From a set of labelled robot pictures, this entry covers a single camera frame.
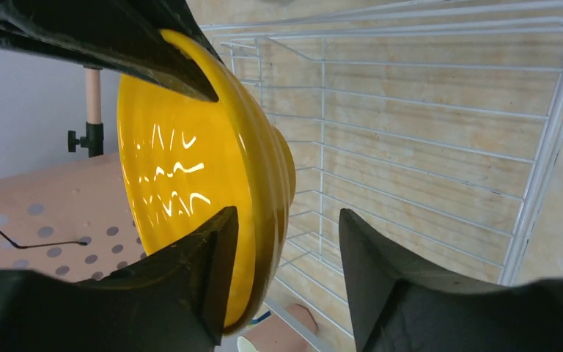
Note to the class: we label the pink mug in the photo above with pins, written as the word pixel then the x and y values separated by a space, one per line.
pixel 273 334

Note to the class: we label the yellow ribbed bowl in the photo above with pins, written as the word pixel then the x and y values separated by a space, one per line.
pixel 184 159

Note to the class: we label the white wire dish rack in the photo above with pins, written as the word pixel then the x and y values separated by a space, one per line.
pixel 438 122

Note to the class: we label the pink tripod stand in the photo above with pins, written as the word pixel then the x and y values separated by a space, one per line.
pixel 93 140

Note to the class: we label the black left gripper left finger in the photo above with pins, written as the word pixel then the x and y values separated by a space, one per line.
pixel 172 300

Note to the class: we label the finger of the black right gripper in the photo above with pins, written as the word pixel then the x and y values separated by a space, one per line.
pixel 124 36

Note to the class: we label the pink pegboard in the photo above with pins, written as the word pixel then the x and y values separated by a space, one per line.
pixel 72 221

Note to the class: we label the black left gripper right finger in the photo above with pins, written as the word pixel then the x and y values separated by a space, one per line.
pixel 400 301

